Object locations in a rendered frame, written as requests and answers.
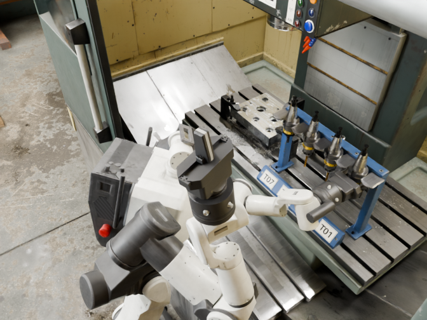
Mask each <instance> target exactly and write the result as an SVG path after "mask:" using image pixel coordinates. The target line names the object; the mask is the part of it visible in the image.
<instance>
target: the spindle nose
mask: <svg viewBox="0 0 427 320"><path fill-rule="evenodd" d="M266 18H267V19H266V21H267V23H268V24H269V25H270V26H271V27H273V28H275V29H278V30H285V31H294V30H298V29H296V28H295V27H293V26H291V25H289V24H287V23H285V22H283V21H281V20H279V19H277V18H275V17H274V16H272V15H270V14H268V13H266Z"/></svg>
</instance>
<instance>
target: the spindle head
mask: <svg viewBox="0 0 427 320"><path fill-rule="evenodd" d="M243 1H245V2H247V3H249V4H251V5H252V6H255V7H256V8H259V9H260V10H262V11H264V12H266V13H268V14H270V15H272V16H274V17H275V18H277V19H279V20H281V21H283V22H285V23H287V24H289V25H291V26H293V27H295V25H294V22H293V25H292V24H290V23H288V22H286V19H287V10H288V0H276V8H273V7H272V6H270V5H268V4H266V3H263V2H262V1H260V0H243ZM307 4H308V0H304V6H303V7H302V8H300V7H298V5H297V0H296V5H295V12H296V10H297V9H300V10H301V11H302V18H297V17H296V14H295V13H294V21H295V20H297V19H298V20H300V22H301V27H300V28H299V29H298V30H300V31H302V32H303V28H304V21H305V16H306V8H307ZM373 17H374V16H372V15H370V14H368V13H366V12H364V11H361V10H358V9H356V8H354V7H352V6H349V5H347V4H344V3H342V2H340V1H338V0H321V1H320V8H319V12H318V18H317V22H316V29H315V35H314V38H315V39H317V38H319V37H322V36H326V35H327V34H330V33H333V32H335V31H338V30H341V29H344V28H346V27H349V26H351V25H354V24H356V23H359V22H362V21H364V20H368V19H370V18H373Z"/></svg>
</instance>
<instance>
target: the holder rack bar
mask: <svg viewBox="0 0 427 320"><path fill-rule="evenodd" d="M297 118H299V120H300V121H299V123H303V122H304V123H306V124H307V125H309V124H310V122H311V119H312V117H311V116H309V115H308V114H306V113H305V112H304V111H302V110H301V109H300V108H297ZM318 132H319V133H320V138H323V137H325V138H327V139H328V140H330V141H332V139H333V137H334V135H335V133H334V132H333V131H331V130H329V129H328V128H327V127H325V126H324V125H323V124H321V123H319V122H318ZM341 149H342V150H343V155H345V154H349V155H350V156H352V157H353V158H355V159H357V157H358V155H359V153H360V152H361V151H360V150H358V149H357V148H356V147H354V146H352V145H351V144H350V143H348V142H347V141H345V140H344V139H343V138H342V144H341ZM367 167H368V169H369V172H368V173H370V172H371V171H373V172H374V173H375V174H377V175H379V176H380V177H381V178H383V179H385V178H387V177H388V174H389V172H390V171H389V170H387V169H386V168H384V167H383V166H381V165H380V164H379V163H377V162H375V161H374V160H373V159H371V158H370V157H369V156H368V158H367Z"/></svg>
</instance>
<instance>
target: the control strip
mask: <svg viewBox="0 0 427 320"><path fill-rule="evenodd" d="M301 1H302V6H299V5H298V0H297V5H298V7H300V8H302V7H303V6H304V0H301ZM320 1H321V0H317V2H316V3H315V4H312V3H311V2H310V0H308V4H307V8H306V16H305V21H304V25H305V23H306V22H308V21H309V22H311V23H312V25H313V30H312V31H311V32H307V31H306V29H305V28H303V32H302V33H303V34H304V35H306V36H308V37H310V38H311V39H314V35H315V29H316V22H317V18H318V12H319V8H320ZM298 10H299V11H300V12H301V16H300V17H297V18H302V11H301V10H300V9H297V10H296V12H297V11H298ZM309 10H313V12H314V15H313V16H312V17H311V16H310V15H309ZM296 12H295V14H296ZM295 21H298V22H299V27H296V28H297V29H299V28H300V27H301V22H300V20H298V19H297V20H295ZM295 21H294V25H295Z"/></svg>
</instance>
